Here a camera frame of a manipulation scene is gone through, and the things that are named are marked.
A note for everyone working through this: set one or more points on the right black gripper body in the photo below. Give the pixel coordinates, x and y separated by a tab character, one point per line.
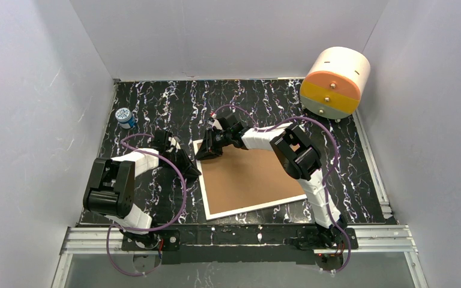
217	141

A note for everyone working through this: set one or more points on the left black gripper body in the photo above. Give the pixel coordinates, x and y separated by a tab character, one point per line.
178	159

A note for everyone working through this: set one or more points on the white picture frame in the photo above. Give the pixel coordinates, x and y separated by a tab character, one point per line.
206	190

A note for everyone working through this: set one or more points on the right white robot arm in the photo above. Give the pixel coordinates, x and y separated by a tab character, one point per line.
296	152

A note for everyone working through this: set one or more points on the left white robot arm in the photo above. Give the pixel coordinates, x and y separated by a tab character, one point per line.
111	182

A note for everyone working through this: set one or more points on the small blue lidded jar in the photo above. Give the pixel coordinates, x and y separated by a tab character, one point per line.
125	118

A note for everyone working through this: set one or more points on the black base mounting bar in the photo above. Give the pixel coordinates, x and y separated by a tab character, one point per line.
197	243

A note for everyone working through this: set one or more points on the white cylindrical drawer unit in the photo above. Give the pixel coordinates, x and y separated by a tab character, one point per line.
335	83

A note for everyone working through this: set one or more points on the aluminium rail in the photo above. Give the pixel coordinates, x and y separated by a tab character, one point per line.
370	238

